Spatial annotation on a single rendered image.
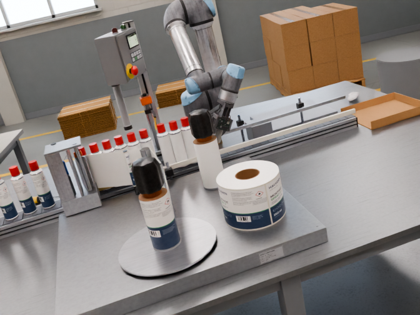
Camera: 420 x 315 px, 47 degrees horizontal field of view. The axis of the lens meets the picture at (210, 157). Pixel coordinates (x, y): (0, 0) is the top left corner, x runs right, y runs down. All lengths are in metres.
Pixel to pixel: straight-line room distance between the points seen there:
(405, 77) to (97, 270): 3.17
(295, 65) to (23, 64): 4.18
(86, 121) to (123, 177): 4.14
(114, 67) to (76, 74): 5.64
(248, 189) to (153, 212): 0.29
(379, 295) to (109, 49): 1.50
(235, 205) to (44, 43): 6.34
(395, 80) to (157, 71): 4.17
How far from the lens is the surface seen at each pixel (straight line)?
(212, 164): 1.75
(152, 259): 1.46
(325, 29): 5.33
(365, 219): 1.58
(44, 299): 1.60
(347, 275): 2.34
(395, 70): 4.14
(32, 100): 7.82
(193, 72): 2.08
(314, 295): 2.25
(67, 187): 1.88
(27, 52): 7.67
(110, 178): 1.95
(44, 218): 2.05
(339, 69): 5.45
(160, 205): 1.41
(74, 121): 6.05
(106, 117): 6.00
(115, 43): 1.91
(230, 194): 1.45
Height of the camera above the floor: 1.66
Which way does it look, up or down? 22 degrees down
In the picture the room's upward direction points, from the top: 13 degrees counter-clockwise
